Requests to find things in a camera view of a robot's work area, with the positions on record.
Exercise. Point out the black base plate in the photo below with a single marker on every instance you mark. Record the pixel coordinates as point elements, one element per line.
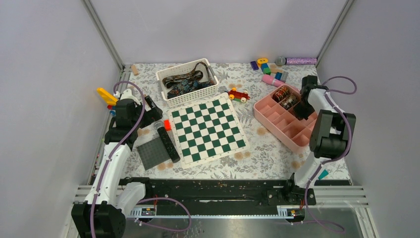
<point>224,197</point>

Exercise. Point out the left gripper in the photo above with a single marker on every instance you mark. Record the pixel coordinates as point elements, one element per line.
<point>152,115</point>

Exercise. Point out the pink cylinder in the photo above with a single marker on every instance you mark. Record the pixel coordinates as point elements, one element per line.
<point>272,81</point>

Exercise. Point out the yellow blue toy crane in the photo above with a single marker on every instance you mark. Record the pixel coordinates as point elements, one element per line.
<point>109,99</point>

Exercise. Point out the red toy car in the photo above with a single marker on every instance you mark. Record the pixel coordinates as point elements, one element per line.
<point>236,95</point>

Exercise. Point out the brown rolled tie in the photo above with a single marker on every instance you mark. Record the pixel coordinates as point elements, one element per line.
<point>289,102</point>

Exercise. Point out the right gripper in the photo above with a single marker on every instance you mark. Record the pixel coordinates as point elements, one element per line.
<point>300,114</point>

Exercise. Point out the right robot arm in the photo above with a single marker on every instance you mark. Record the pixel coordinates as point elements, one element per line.
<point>330,139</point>

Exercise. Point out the wooden block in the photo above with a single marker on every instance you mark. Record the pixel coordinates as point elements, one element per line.
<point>134,70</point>

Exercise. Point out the yellow ring block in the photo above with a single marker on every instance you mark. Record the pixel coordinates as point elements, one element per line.
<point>262,60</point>

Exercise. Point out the green white chessboard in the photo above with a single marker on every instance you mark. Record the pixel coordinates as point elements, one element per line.
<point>207,130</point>

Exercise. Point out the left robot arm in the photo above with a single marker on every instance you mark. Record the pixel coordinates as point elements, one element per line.
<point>103,212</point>

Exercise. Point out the red rolled tie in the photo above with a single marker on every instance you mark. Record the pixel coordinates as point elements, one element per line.
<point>281,93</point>

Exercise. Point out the green block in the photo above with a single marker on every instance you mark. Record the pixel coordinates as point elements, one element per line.
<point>267,71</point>

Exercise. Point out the blue block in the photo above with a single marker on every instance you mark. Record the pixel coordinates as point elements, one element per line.
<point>278,76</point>

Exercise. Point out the grey lego baseplate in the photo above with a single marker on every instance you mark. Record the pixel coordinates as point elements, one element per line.
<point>152,153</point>

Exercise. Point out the black microphone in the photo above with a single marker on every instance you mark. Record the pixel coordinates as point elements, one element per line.
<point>167,142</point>

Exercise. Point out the small red block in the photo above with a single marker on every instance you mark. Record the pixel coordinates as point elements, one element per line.
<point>167,125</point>

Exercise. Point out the pink compartment tray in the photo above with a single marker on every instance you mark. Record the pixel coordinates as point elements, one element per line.
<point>282,122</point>

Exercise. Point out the purple block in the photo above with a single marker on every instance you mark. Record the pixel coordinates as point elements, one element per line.
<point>254,65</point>

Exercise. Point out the teal block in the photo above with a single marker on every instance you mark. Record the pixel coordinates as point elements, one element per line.
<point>323,174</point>

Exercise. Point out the floral table mat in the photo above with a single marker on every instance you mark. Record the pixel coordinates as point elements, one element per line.
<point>267,157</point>

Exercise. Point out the dark blue patterned tie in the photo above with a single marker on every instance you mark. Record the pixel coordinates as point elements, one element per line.
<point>189,82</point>

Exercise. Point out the white plastic basket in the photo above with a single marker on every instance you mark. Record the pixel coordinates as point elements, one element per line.
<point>192,96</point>

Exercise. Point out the purple glitter microphone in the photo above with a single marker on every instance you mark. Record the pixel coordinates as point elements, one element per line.
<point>280,61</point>

